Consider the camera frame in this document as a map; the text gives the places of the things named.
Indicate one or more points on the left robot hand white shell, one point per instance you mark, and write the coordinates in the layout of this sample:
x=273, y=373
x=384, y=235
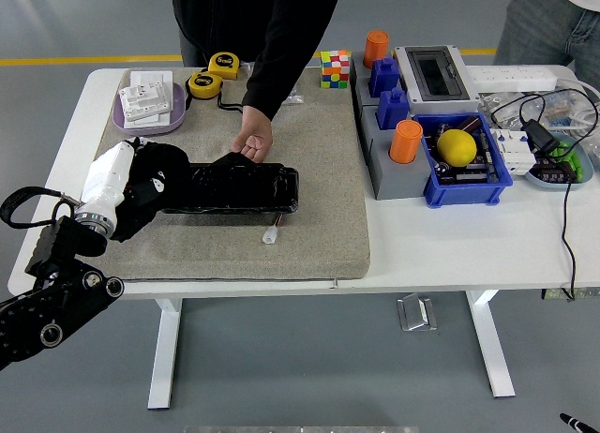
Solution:
x=105, y=180

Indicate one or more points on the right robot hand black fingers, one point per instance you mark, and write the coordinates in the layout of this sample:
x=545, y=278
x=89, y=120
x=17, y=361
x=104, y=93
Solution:
x=574, y=423

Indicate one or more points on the person's hand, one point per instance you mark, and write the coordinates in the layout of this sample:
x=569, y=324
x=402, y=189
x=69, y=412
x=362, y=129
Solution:
x=255, y=133

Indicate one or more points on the black rag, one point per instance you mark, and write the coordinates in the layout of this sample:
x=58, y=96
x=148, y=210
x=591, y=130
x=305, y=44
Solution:
x=136, y=222

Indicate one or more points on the person's forearm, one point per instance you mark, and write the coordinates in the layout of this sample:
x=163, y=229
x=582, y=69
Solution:
x=274, y=84

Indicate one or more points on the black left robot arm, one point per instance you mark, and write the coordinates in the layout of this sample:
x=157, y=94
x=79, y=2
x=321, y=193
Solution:
x=56, y=302

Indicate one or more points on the small clear plastic bag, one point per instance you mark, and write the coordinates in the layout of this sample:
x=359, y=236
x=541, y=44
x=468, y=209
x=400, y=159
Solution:
x=294, y=100

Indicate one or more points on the yellow tape measure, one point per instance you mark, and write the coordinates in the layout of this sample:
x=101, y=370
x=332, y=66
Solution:
x=204, y=85
x=224, y=65

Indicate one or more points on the purple oval tray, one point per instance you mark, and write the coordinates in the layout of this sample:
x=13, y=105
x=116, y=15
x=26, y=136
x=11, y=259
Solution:
x=178, y=109

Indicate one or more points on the grey-brown mat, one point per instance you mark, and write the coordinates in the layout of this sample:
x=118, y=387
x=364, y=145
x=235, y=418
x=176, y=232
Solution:
x=319, y=194

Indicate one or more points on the white socket module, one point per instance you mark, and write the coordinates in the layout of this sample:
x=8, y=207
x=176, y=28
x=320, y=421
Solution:
x=145, y=100

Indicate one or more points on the multicolour puzzle cube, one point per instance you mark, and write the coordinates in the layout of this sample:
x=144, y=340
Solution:
x=335, y=70

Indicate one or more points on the white table leg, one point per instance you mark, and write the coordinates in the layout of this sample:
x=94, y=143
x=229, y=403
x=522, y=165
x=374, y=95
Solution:
x=164, y=358
x=492, y=348

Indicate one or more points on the grey block holder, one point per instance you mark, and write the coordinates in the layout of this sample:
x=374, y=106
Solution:
x=360, y=86
x=398, y=180

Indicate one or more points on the blue block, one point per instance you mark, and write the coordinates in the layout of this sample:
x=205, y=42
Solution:
x=383, y=79
x=393, y=109

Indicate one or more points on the orange cylinder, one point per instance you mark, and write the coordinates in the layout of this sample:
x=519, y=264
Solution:
x=405, y=142
x=376, y=49

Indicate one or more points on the yellow lemon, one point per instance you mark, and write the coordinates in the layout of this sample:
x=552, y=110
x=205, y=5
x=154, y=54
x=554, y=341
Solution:
x=457, y=147

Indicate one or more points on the brown cylinder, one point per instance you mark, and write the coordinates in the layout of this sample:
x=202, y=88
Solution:
x=469, y=123

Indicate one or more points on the blue plastic bin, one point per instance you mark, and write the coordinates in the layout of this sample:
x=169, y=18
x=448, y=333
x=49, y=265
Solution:
x=464, y=194

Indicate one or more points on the dark terminal block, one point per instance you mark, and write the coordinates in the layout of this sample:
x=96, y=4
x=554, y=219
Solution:
x=553, y=174

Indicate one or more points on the white circuit breaker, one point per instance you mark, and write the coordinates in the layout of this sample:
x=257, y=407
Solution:
x=513, y=152

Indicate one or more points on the green plastic part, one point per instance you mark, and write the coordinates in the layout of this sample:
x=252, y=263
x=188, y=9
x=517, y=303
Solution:
x=573, y=163

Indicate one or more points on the light blue tray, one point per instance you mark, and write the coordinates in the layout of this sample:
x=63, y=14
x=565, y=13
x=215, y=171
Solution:
x=586, y=163

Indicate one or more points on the white power strip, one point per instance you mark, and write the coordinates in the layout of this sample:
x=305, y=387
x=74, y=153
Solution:
x=511, y=78

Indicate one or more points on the black power adapter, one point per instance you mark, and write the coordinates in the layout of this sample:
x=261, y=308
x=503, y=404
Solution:
x=539, y=135

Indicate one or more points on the clear bags of small parts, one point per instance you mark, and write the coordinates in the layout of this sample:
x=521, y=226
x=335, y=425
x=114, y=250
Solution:
x=558, y=109

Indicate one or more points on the person in jeans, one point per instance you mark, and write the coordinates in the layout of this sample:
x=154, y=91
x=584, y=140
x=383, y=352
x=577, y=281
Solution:
x=544, y=25

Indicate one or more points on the white flat switch plate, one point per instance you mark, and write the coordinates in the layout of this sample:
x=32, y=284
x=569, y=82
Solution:
x=154, y=120
x=150, y=77

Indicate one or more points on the grey electrical enclosure box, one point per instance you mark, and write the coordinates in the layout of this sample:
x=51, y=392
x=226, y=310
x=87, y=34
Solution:
x=436, y=77

